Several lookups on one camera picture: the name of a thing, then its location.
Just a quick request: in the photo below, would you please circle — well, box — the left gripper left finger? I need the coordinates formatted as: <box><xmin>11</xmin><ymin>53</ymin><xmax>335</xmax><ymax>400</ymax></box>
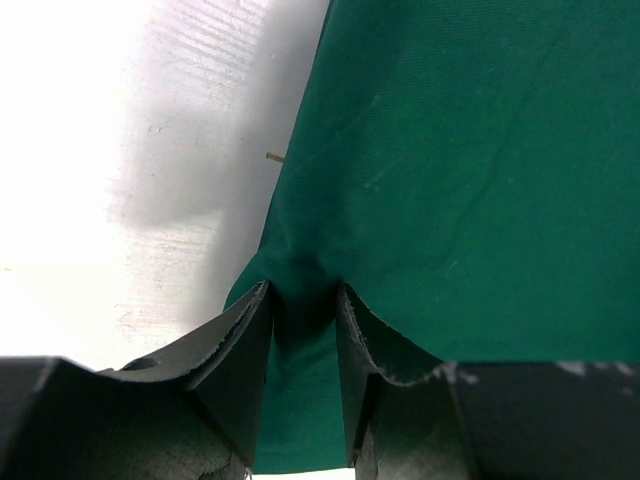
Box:
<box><xmin>1</xmin><ymin>282</ymin><xmax>272</xmax><ymax>479</ymax></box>

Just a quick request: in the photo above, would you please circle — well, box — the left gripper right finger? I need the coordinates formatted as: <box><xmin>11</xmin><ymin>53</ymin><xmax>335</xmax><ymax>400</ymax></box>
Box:
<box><xmin>336</xmin><ymin>285</ymin><xmax>639</xmax><ymax>479</ymax></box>

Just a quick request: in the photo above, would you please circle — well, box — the green surgical drape cloth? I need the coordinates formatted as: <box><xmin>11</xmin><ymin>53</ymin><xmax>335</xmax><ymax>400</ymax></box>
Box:
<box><xmin>229</xmin><ymin>1</ymin><xmax>639</xmax><ymax>474</ymax></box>

